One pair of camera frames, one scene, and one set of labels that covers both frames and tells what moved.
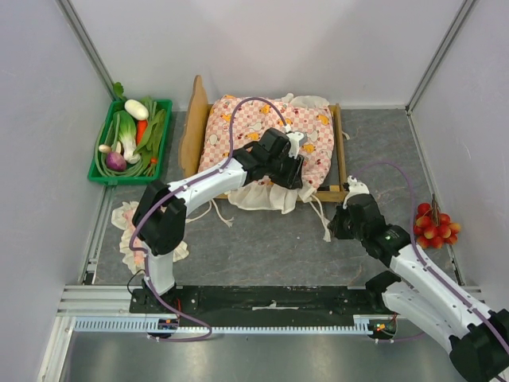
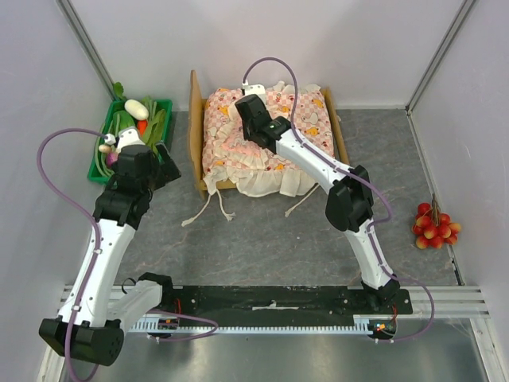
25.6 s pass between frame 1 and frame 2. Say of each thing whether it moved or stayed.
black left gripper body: moved
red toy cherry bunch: stayed
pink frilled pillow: moved
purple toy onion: stayed
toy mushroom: stayed
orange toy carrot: stayed
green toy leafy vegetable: stayed
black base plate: stayed
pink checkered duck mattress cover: moved
